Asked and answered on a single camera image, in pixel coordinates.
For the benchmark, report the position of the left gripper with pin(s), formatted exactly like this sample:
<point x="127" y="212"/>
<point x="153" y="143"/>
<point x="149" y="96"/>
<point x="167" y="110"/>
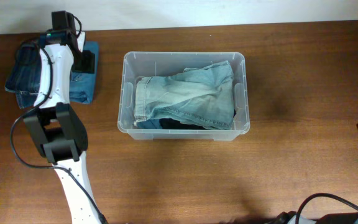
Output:
<point x="84" y="62"/>

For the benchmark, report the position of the clear plastic storage bin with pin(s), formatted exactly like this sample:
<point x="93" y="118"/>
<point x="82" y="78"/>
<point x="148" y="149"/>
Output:
<point x="147" y="64"/>

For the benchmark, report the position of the dark blue jeans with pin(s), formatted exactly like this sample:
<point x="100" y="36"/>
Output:
<point x="82" y="84"/>

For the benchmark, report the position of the teal blue shirt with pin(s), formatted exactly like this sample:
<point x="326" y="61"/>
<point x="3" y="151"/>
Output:
<point x="149" y="124"/>

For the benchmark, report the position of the dark navy garment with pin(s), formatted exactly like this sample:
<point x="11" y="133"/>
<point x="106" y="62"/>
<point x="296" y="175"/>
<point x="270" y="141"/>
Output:
<point x="182" y="125"/>

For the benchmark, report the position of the light blue jeans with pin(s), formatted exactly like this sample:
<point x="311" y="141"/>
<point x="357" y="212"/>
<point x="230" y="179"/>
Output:
<point x="197" y="96"/>

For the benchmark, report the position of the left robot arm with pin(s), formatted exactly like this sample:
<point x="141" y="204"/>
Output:
<point x="56" y="130"/>

